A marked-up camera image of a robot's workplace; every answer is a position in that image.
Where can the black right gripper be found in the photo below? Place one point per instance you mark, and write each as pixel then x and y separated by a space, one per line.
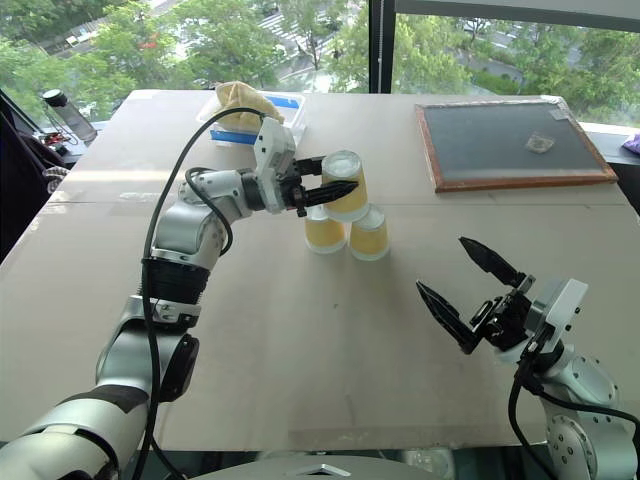
pixel 510 320

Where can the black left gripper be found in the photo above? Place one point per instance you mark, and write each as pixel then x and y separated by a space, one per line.
pixel 296 192

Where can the yellow paper cup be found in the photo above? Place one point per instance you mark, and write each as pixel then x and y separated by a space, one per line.
pixel 325 235
pixel 369 240
pixel 347 200

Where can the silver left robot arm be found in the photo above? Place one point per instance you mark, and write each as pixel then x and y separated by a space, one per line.
pixel 180 230

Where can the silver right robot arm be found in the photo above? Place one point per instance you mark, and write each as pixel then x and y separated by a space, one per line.
pixel 585 395

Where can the clear plastic box blue lid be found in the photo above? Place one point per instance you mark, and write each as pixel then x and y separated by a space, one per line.
pixel 292 107

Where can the yellow cloth bag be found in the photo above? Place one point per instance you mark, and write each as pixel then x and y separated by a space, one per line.
pixel 245 100

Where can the wooden framed blackboard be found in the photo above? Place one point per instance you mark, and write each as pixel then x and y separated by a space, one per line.
pixel 500 145

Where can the small crumpled clear wrapper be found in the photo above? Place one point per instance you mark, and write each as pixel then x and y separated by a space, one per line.
pixel 539 142

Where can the purple object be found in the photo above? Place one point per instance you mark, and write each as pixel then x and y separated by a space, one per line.
pixel 632 142

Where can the silver robot torso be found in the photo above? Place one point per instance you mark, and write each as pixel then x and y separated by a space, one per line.
pixel 300 472

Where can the clear water bottle black cap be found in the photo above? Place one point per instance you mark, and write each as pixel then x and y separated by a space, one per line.
pixel 70 117

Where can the dark fabric object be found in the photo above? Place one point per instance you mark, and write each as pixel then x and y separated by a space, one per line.
pixel 20 185

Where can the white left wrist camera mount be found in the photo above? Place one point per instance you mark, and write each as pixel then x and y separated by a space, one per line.
pixel 272 150

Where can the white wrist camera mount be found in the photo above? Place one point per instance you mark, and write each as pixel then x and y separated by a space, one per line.
pixel 562 310
pixel 272 150

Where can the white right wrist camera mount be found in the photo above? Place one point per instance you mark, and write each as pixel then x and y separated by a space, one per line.
pixel 562 310

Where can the dark window frame post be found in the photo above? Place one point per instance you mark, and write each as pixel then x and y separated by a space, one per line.
pixel 382 45

